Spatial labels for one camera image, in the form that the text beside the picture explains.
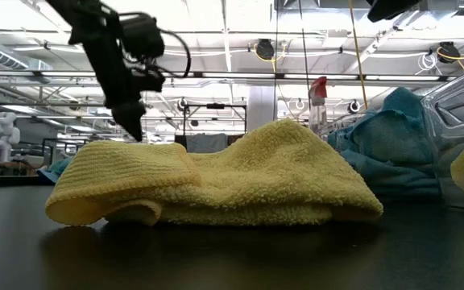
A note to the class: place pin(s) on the long horizontal ceiling rail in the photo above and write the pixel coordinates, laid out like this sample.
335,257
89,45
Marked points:
232,75

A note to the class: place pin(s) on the light blue microfiber towel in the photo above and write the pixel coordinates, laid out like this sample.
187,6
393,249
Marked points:
389,181
55,173

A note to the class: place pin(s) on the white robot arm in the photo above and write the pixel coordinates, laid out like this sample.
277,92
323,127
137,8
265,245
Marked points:
4,133

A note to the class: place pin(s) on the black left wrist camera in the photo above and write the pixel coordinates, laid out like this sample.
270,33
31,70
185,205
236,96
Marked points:
141,36

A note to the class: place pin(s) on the black metal rig frame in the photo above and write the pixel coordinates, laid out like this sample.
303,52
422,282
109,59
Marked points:
10,182

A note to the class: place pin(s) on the yellow fluffy microfiber towel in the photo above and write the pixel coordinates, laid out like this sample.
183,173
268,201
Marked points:
256,177

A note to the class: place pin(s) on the grey fabric panel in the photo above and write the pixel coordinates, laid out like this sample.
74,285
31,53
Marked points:
205,143

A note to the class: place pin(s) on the clear plastic basket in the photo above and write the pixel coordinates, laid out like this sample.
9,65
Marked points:
338,121
457,100

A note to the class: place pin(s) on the white pillar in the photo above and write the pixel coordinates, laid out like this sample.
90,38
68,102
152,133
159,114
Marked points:
262,108

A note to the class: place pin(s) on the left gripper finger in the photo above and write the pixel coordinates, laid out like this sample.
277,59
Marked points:
131,121

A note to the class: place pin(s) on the black frame table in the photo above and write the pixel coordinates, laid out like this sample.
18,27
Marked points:
215,106

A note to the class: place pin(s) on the clear spray bottle red trigger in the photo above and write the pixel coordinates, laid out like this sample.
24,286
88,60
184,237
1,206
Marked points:
318,88

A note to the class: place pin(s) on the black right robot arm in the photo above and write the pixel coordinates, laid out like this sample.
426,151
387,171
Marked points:
389,10

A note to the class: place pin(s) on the teal microfiber towel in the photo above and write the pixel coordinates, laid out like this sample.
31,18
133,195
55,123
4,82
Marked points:
401,100
393,137

